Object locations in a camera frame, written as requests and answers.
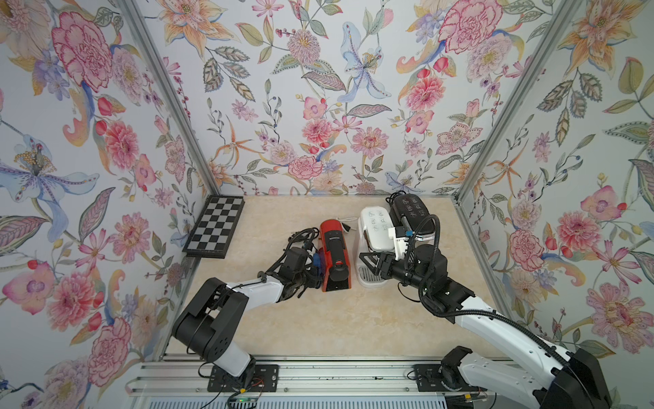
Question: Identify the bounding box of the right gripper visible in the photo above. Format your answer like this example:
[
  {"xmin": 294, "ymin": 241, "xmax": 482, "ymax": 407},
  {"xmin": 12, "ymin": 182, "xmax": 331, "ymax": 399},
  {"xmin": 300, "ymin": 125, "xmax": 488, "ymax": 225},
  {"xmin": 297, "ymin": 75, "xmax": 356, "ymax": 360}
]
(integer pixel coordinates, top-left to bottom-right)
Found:
[{"xmin": 362, "ymin": 251, "xmax": 434, "ymax": 297}]

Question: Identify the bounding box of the red coffee machine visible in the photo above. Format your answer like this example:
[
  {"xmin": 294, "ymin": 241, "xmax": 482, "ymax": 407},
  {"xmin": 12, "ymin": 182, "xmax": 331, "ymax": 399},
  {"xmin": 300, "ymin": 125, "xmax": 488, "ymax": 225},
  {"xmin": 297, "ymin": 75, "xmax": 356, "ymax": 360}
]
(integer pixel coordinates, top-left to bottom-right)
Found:
[{"xmin": 320, "ymin": 219, "xmax": 351, "ymax": 292}]

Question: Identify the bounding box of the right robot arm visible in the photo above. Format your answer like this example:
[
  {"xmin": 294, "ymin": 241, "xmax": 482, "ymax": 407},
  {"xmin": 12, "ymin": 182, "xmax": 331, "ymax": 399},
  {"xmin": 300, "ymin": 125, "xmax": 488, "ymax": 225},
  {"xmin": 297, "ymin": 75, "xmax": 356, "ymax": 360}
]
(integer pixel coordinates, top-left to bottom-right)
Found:
[{"xmin": 358, "ymin": 208, "xmax": 612, "ymax": 408}]

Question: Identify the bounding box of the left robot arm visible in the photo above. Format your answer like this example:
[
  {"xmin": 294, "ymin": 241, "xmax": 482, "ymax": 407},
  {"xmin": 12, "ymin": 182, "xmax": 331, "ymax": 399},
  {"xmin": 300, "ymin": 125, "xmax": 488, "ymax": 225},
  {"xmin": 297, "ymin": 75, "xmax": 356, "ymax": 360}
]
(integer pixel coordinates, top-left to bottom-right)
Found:
[{"xmin": 172, "ymin": 228, "xmax": 322, "ymax": 384}]

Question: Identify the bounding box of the white coffee machine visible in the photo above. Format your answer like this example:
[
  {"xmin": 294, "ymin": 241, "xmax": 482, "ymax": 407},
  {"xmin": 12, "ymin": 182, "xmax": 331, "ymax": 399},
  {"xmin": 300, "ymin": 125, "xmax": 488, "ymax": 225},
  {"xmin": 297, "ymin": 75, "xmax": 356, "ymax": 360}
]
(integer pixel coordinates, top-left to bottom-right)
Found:
[{"xmin": 354, "ymin": 206, "xmax": 394, "ymax": 288}]

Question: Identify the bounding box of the black coffee machine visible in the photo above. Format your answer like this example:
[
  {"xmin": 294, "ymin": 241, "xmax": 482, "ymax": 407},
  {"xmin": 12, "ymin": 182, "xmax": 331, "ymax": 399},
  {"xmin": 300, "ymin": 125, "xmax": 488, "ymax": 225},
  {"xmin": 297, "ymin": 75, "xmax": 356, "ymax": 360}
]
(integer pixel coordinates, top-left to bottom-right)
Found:
[{"xmin": 386, "ymin": 191, "xmax": 435, "ymax": 241}]

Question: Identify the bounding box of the black white chessboard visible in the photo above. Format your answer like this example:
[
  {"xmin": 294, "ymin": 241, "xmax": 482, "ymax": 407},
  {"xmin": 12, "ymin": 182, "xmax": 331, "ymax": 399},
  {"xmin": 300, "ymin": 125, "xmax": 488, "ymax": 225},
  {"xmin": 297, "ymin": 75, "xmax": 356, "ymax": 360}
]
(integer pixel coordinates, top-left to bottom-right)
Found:
[{"xmin": 183, "ymin": 195, "xmax": 245, "ymax": 259}]

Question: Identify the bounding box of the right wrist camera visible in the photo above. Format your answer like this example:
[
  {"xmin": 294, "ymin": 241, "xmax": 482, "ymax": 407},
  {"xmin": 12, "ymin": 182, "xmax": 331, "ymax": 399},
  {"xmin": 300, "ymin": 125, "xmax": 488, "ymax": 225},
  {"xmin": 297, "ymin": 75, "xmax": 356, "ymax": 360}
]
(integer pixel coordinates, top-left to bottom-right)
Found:
[{"xmin": 388, "ymin": 227, "xmax": 413, "ymax": 261}]

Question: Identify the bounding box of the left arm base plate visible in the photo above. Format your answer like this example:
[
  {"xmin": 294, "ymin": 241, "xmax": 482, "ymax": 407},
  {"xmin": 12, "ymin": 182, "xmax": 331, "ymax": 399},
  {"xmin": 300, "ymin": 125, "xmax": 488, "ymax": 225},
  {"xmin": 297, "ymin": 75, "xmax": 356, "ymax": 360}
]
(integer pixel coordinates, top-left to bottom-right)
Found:
[{"xmin": 207, "ymin": 364, "xmax": 280, "ymax": 393}]

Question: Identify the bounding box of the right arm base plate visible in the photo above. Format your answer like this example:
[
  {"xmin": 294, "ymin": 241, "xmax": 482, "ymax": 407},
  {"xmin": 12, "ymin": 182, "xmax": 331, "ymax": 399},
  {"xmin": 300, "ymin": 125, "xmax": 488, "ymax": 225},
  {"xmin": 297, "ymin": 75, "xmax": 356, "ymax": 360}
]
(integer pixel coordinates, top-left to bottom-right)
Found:
[{"xmin": 406, "ymin": 363, "xmax": 485, "ymax": 393}]

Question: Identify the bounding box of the aluminium front rail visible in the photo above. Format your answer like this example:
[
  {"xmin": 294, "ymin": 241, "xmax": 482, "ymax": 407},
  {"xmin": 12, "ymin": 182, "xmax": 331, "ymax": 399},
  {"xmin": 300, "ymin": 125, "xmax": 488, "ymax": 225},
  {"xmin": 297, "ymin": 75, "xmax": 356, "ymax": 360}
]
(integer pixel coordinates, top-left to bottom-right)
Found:
[{"xmin": 124, "ymin": 357, "xmax": 565, "ymax": 399}]

